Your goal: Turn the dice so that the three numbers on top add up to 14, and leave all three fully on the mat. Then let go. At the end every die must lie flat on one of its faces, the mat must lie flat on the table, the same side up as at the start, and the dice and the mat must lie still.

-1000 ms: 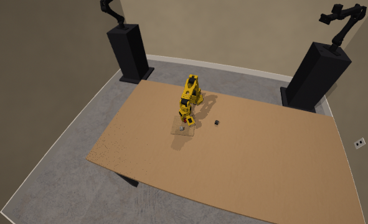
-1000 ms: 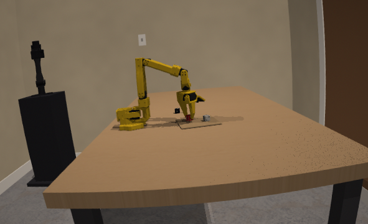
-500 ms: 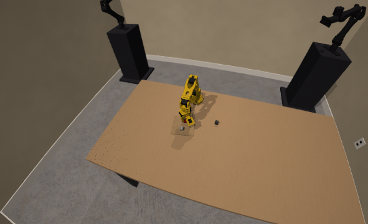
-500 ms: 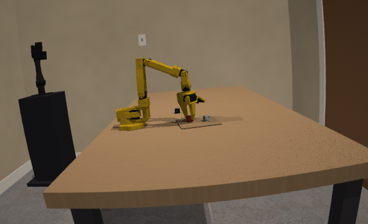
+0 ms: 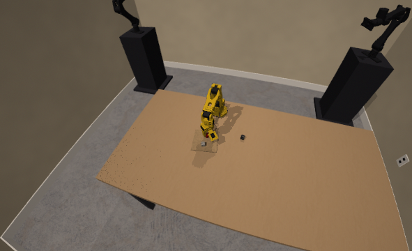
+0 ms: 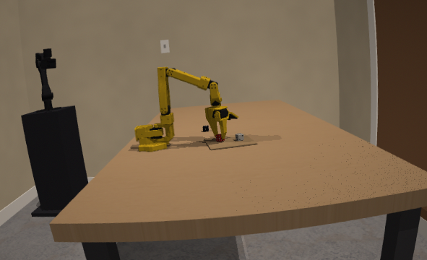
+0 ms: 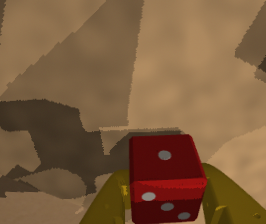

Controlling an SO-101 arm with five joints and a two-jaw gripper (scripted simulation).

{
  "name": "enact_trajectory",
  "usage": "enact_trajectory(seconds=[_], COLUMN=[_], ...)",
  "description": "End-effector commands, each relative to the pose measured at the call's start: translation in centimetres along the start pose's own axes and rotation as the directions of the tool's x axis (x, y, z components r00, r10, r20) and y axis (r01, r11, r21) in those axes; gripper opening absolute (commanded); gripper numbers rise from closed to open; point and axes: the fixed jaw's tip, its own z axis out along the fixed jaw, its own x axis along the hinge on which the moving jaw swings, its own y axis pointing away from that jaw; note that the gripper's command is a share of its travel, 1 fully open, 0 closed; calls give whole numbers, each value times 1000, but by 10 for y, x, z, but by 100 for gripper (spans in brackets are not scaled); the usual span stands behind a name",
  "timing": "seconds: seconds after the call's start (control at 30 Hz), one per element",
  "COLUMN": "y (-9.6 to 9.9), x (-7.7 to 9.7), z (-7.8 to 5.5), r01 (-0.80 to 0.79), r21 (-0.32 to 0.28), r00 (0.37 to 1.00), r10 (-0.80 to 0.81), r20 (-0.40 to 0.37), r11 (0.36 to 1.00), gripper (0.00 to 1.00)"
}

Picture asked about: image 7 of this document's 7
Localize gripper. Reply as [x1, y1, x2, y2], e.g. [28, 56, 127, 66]
[79, 163, 266, 224]

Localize red die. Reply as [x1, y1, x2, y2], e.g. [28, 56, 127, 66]
[129, 134, 207, 224]

